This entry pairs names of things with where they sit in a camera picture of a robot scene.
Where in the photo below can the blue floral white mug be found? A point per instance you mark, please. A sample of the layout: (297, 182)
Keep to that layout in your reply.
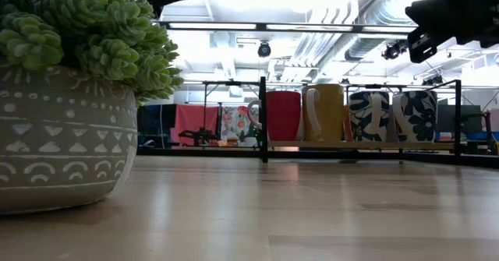
(368, 117)
(417, 117)

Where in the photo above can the yellow mug white interior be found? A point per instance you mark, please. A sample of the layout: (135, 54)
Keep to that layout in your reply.
(329, 113)

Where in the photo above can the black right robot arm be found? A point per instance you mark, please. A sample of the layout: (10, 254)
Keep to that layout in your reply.
(481, 4)

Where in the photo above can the black ceiling spotlight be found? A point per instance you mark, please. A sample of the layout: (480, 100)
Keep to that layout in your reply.
(393, 50)

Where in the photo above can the black round hanging device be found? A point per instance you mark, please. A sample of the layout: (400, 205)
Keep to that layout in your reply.
(264, 50)

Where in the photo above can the red cloth panel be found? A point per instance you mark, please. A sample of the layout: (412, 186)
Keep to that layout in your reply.
(193, 118)

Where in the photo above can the floral print cloth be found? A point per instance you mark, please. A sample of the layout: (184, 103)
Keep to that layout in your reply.
(236, 122)

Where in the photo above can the succulent plant in patterned pot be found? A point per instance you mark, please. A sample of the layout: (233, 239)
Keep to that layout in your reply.
(58, 136)

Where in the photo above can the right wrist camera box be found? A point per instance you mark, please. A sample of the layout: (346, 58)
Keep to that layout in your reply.
(421, 47)

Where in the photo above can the wooden shelf riser black frame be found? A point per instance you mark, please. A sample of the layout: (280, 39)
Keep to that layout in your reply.
(351, 145)

